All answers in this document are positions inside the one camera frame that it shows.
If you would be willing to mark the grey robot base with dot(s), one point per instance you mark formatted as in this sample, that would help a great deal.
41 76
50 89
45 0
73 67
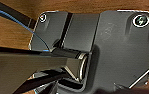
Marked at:
123 50

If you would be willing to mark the round silver base bolt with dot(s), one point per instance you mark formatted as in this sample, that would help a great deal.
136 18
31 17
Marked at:
140 20
43 18

